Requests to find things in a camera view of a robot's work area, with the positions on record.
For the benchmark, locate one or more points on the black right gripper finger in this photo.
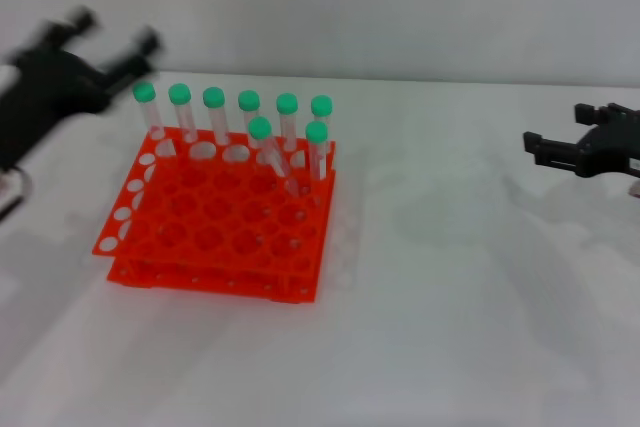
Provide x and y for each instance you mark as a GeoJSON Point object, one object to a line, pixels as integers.
{"type": "Point", "coordinates": [592, 113]}
{"type": "Point", "coordinates": [550, 147]}

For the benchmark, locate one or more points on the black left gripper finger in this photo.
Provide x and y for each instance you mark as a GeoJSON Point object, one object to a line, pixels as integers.
{"type": "Point", "coordinates": [75, 24]}
{"type": "Point", "coordinates": [135, 54]}

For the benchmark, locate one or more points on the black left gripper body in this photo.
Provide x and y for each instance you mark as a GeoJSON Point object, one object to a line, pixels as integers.
{"type": "Point", "coordinates": [45, 87]}

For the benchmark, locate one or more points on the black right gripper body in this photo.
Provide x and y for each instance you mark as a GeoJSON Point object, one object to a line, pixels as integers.
{"type": "Point", "coordinates": [612, 147]}

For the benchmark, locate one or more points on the green capped clear test tube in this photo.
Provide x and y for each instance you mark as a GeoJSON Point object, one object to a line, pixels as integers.
{"type": "Point", "coordinates": [287, 103]}
{"type": "Point", "coordinates": [144, 92]}
{"type": "Point", "coordinates": [260, 127]}
{"type": "Point", "coordinates": [321, 106]}
{"type": "Point", "coordinates": [248, 100]}
{"type": "Point", "coordinates": [214, 97]}
{"type": "Point", "coordinates": [179, 93]}
{"type": "Point", "coordinates": [316, 132]}

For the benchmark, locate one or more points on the orange test tube rack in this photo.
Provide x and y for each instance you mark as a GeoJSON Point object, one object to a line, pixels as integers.
{"type": "Point", "coordinates": [225, 232]}

